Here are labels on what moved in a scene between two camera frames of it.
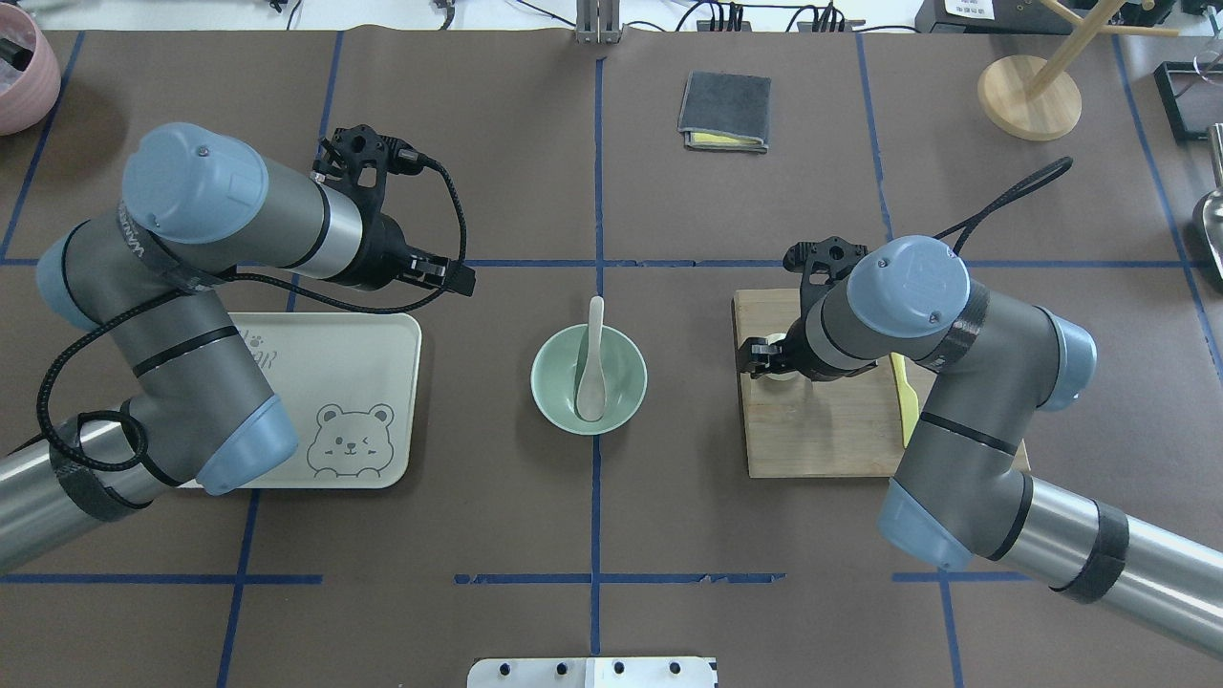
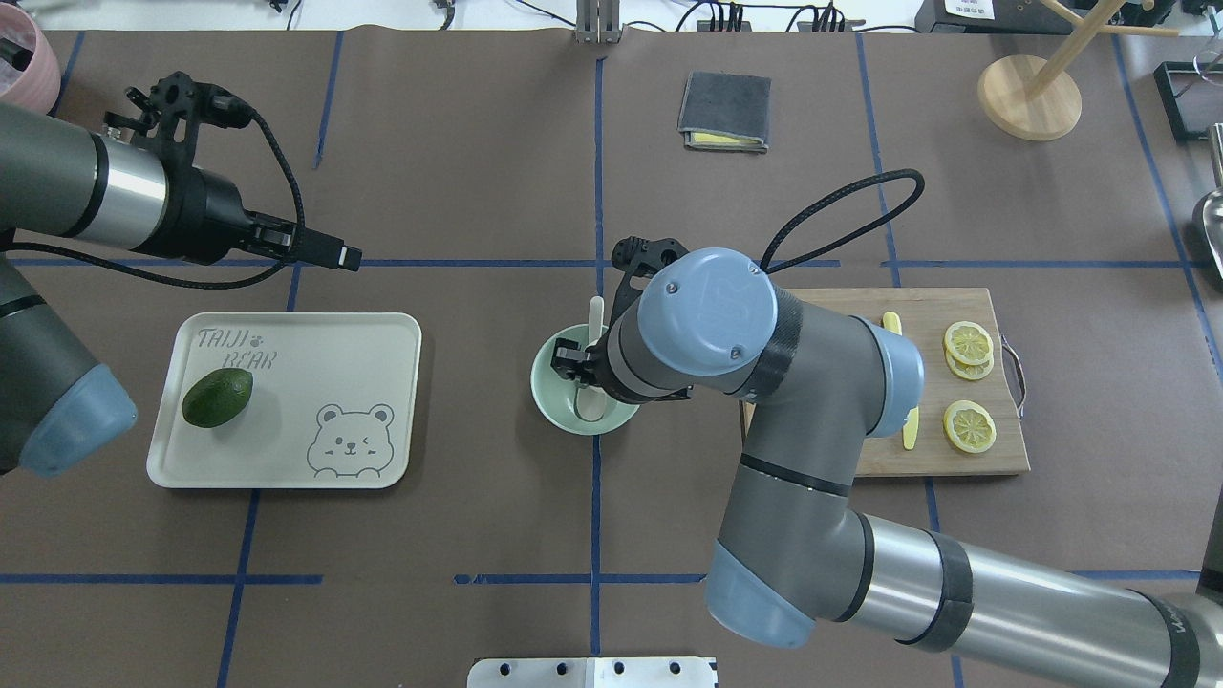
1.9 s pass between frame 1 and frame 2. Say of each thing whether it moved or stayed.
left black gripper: moved
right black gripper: moved
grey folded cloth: stayed
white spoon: stayed
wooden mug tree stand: stayed
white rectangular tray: stayed
